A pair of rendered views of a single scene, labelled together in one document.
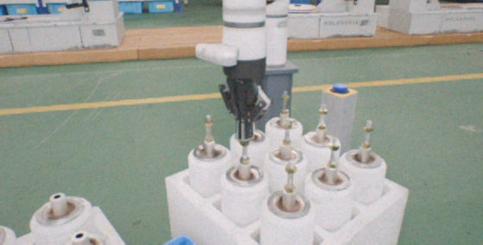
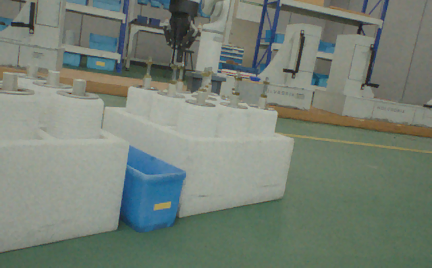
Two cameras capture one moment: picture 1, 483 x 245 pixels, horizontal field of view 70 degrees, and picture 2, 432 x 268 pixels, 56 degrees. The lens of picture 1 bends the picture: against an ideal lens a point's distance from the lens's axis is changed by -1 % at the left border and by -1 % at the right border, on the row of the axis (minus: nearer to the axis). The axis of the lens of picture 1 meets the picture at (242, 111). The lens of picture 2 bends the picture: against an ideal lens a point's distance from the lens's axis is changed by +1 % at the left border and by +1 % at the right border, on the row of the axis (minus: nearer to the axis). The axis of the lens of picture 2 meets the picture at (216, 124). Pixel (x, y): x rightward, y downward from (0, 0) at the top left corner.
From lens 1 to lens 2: 56 cm
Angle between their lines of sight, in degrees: 15
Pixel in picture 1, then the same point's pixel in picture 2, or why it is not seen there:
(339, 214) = (236, 127)
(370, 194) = (263, 131)
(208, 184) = (140, 107)
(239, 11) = not seen: outside the picture
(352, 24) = (288, 96)
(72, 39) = (8, 56)
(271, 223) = (185, 109)
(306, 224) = (210, 111)
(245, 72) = (183, 7)
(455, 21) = (387, 111)
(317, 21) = not seen: hidden behind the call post
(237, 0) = not seen: outside the picture
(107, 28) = (48, 52)
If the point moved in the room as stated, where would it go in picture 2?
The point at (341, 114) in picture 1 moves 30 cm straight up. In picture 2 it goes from (254, 96) to (271, 5)
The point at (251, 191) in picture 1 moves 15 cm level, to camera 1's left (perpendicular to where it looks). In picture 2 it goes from (174, 100) to (114, 90)
